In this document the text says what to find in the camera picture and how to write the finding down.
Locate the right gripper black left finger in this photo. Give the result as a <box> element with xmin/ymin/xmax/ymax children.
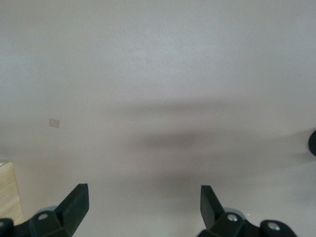
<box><xmin>0</xmin><ymin>183</ymin><xmax>89</xmax><ymax>237</ymax></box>

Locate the black round object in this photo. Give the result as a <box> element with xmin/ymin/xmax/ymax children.
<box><xmin>308</xmin><ymin>129</ymin><xmax>316</xmax><ymax>157</ymax></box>

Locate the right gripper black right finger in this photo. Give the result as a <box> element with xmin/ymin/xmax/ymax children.
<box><xmin>197</xmin><ymin>185</ymin><xmax>297</xmax><ymax>237</ymax></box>

